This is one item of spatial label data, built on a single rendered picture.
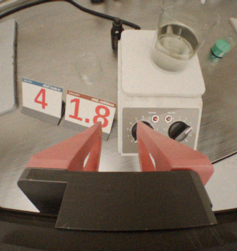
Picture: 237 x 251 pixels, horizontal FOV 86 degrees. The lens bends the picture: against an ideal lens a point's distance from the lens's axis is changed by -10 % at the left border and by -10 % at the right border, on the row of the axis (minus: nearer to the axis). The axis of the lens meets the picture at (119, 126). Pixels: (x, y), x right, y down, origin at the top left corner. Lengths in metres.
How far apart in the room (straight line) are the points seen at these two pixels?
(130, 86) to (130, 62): 0.04
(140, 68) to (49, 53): 0.24
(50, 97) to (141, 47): 0.18
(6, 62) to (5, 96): 0.10
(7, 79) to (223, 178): 0.49
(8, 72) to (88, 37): 0.20
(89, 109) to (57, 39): 0.22
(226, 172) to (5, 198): 0.42
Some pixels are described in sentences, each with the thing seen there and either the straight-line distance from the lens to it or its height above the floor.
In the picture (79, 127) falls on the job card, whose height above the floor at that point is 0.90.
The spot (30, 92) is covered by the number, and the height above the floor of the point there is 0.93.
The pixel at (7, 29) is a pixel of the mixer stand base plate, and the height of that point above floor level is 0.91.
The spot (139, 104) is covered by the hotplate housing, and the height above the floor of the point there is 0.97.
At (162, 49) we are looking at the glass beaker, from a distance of 0.19.
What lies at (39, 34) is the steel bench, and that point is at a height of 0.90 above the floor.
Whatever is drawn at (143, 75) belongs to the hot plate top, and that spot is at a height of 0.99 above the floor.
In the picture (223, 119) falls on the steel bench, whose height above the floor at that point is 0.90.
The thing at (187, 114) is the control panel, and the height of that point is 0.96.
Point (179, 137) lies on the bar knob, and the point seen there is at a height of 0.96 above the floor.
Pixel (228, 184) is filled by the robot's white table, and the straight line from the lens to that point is 0.33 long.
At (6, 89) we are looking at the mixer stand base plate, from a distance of 0.38.
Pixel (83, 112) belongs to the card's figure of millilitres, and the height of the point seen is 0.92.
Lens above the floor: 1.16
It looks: 75 degrees down
